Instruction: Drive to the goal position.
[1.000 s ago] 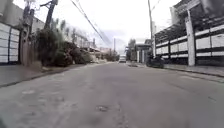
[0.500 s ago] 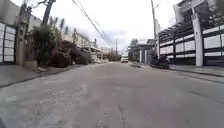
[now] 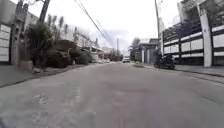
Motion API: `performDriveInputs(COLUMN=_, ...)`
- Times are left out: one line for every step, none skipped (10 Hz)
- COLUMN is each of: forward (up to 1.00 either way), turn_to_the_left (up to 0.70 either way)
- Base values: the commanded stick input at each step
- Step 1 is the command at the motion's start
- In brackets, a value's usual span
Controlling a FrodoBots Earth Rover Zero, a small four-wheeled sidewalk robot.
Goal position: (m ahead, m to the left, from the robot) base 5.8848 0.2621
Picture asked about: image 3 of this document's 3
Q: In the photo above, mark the wall with white gate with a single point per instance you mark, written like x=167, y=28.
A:
x=5, y=40

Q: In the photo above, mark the dark parked motorcycle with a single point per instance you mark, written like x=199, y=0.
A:
x=164, y=61

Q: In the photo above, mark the white car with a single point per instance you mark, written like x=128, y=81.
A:
x=126, y=60

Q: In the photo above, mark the low building with gate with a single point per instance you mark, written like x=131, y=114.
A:
x=148, y=50

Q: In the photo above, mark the tree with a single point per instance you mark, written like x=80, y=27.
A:
x=135, y=46

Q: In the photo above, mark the green bushes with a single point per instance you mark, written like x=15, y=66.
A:
x=43, y=43

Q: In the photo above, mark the row of buildings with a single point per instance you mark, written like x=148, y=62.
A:
x=83, y=41

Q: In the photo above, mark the grey raised pavement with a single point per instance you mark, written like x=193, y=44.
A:
x=203, y=70

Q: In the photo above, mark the tall grey pole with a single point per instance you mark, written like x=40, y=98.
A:
x=156, y=20

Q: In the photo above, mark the pale building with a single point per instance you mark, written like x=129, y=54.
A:
x=200, y=8

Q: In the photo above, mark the white fence with pillars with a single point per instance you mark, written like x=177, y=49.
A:
x=196, y=45

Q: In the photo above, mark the grey concrete road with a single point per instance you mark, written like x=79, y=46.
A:
x=116, y=96

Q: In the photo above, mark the grey pavement with kerb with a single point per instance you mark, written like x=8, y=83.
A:
x=13, y=75

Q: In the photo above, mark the leaning dark pole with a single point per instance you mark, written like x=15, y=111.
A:
x=44, y=10

